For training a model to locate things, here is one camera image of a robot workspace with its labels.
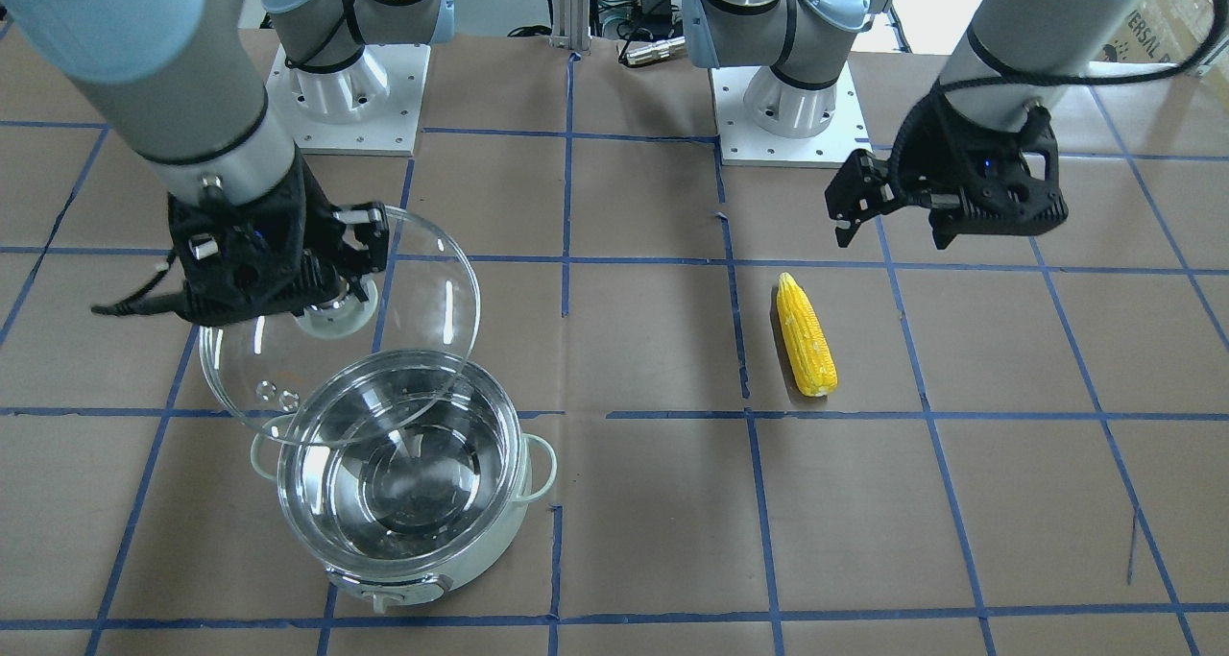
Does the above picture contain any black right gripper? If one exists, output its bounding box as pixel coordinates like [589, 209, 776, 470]
[295, 147, 390, 303]

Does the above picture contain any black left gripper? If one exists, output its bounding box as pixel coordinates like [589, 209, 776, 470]
[825, 88, 971, 252]

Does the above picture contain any glass pot lid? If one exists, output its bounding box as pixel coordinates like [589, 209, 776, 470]
[198, 206, 481, 448]

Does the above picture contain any yellow corn cob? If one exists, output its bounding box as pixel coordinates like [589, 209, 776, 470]
[774, 271, 839, 398]

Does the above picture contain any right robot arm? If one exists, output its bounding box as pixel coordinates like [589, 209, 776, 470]
[2, 0, 455, 327]

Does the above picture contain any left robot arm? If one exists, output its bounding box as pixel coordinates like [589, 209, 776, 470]
[682, 0, 1138, 251]

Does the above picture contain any pale green cooking pot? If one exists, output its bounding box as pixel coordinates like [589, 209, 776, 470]
[249, 349, 559, 613]

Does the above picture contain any cardboard box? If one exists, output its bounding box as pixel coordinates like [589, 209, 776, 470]
[1095, 0, 1215, 64]

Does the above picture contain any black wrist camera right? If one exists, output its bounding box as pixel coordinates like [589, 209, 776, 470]
[91, 188, 342, 328]

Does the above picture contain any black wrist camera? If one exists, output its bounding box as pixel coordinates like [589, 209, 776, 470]
[922, 104, 1069, 244]
[91, 188, 342, 328]

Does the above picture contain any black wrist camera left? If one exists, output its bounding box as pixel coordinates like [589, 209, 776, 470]
[922, 104, 1069, 244]

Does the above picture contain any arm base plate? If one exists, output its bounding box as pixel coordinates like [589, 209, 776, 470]
[710, 66, 873, 170]
[265, 44, 433, 158]

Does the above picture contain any silver cable connector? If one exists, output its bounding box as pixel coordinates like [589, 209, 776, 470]
[619, 37, 687, 68]

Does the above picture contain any aluminium frame post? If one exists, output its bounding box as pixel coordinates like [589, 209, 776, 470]
[547, 0, 596, 57]

